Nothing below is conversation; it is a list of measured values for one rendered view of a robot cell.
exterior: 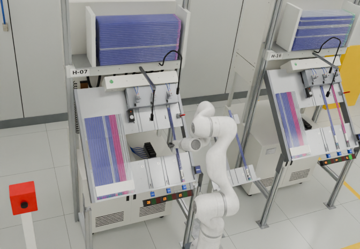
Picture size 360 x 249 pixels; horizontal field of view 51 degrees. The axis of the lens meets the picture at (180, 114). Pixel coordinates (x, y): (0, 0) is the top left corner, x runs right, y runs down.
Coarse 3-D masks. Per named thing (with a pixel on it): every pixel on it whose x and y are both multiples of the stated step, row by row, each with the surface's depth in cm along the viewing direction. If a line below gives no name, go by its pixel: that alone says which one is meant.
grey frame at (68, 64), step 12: (96, 72) 235; (108, 72) 238; (120, 72) 242; (72, 84) 237; (180, 84) 269; (72, 96) 241; (72, 108) 246; (72, 120) 251; (72, 132) 257; (168, 132) 293; (72, 144) 261; (72, 156) 267; (72, 168) 272; (72, 180) 279; (72, 192) 290; (192, 216) 276; (192, 228) 283
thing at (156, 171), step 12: (168, 156) 251; (180, 156) 253; (132, 168) 241; (144, 168) 243; (156, 168) 246; (168, 168) 249; (144, 180) 241; (156, 180) 244; (168, 180) 246; (180, 180) 250
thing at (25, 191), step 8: (16, 184) 224; (24, 184) 225; (32, 184) 226; (16, 192) 219; (24, 192) 220; (32, 192) 221; (16, 200) 219; (24, 200) 222; (32, 200) 224; (16, 208) 223; (24, 208) 225; (32, 208) 227; (24, 216) 231; (24, 224) 234; (32, 224) 237; (24, 232) 238; (32, 232) 241; (32, 240) 244; (32, 248) 248
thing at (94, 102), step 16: (80, 96) 239; (96, 96) 243; (112, 96) 246; (96, 112) 240; (112, 112) 244; (144, 112) 251; (160, 112) 255; (176, 112) 259; (128, 128) 245; (144, 128) 249; (160, 128) 253
